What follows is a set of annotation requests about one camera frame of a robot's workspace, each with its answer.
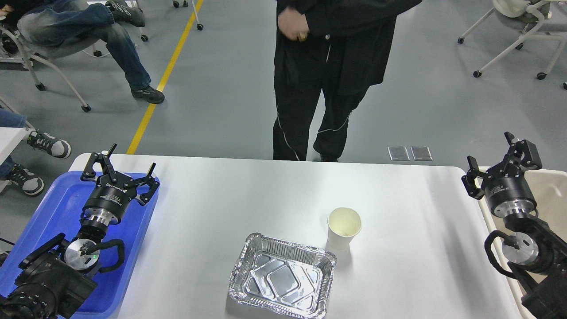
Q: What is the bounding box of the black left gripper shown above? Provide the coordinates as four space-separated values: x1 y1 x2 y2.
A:
80 143 160 226

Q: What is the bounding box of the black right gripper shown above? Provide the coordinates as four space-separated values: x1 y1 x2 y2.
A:
461 132 543 218

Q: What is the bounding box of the white paper cup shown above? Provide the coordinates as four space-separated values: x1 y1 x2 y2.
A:
327 207 362 249

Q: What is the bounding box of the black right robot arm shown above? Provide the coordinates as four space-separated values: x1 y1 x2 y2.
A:
461 132 567 319

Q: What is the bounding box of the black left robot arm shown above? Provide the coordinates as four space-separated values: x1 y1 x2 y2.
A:
1 147 160 319

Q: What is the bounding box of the right metal floor plate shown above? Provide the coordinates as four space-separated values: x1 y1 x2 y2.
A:
410 147 434 161

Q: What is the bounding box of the metal floor plate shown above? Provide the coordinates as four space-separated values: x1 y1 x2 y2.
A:
410 147 434 161
387 146 410 161

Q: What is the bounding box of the person with grey sneakers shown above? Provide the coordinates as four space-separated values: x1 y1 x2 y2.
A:
0 109 72 197

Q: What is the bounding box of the left metal floor plate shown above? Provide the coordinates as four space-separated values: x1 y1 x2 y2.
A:
387 146 410 161

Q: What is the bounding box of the white side table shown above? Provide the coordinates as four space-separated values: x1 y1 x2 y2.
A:
0 127 31 164

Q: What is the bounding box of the grey office chair left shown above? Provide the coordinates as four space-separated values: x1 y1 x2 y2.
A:
1 24 98 113

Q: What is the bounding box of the white office chair right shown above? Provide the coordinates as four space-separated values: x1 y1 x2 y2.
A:
457 0 567 80

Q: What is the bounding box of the seated person in jeans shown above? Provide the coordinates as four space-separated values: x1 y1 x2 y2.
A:
1 0 165 104

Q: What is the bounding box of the standing person in black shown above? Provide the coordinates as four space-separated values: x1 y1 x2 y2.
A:
272 0 419 162

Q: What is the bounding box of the aluminium foil food tray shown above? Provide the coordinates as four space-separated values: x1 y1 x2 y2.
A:
228 233 337 319

